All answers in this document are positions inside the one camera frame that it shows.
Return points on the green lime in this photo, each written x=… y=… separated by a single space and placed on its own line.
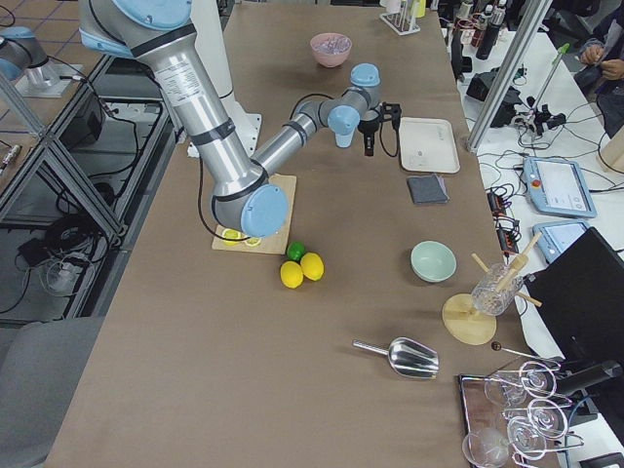
x=295 y=251

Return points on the black tray with glasses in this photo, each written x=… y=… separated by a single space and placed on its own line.
x=515 y=418

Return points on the wooden mug tree stand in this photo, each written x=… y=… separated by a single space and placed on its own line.
x=465 y=322

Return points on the light blue cup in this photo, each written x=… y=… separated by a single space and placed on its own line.
x=343 y=141

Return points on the aluminium frame post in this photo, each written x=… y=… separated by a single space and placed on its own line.
x=535 y=12

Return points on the pink ribbed bowl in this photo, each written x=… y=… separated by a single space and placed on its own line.
x=330 y=61

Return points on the lemon slice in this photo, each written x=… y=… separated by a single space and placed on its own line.
x=231 y=235

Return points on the metal ice scoop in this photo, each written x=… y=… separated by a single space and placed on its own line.
x=407 y=357

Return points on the wooden cutting board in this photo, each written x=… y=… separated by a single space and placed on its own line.
x=267 y=220

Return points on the grey folded cloth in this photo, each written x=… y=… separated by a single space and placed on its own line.
x=427 y=189

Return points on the yellow lemon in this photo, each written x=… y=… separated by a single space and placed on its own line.
x=312 y=266
x=291 y=274

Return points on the clear glass mug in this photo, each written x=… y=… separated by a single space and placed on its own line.
x=487 y=299

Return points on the clear ice cubes pile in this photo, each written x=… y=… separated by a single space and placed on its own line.
x=332 y=44

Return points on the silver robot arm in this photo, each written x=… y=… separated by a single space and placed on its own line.
x=25 y=63
x=162 y=36

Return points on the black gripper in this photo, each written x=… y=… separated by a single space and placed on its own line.
x=368 y=129

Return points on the blue teach pendant tablet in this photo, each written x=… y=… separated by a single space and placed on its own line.
x=558 y=187

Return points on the mint green bowl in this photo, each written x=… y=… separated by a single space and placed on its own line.
x=432 y=261

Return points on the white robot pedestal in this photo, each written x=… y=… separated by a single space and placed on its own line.
x=210 y=47

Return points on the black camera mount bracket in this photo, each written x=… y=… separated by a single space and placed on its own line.
x=391 y=112

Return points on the beige plastic tray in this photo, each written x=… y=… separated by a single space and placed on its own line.
x=427 y=145

